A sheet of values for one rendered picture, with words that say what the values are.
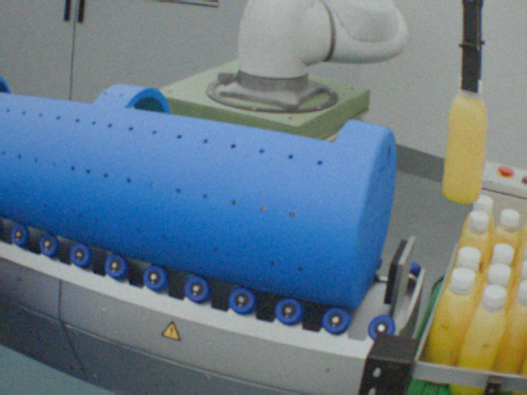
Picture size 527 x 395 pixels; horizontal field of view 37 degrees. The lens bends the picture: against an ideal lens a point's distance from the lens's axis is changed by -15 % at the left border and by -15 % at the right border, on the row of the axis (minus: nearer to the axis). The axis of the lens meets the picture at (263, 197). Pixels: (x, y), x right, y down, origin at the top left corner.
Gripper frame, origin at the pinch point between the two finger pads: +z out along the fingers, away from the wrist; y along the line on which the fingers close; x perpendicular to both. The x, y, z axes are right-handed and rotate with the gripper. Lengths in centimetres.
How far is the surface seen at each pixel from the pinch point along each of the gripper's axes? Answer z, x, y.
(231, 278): 36, -33, 12
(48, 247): 40, -68, 12
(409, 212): 134, -45, -237
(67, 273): 44, -64, 12
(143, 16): 39, -141, -163
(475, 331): 33.9, 7.9, 18.4
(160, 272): 39, -45, 11
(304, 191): 19.8, -22.0, 12.6
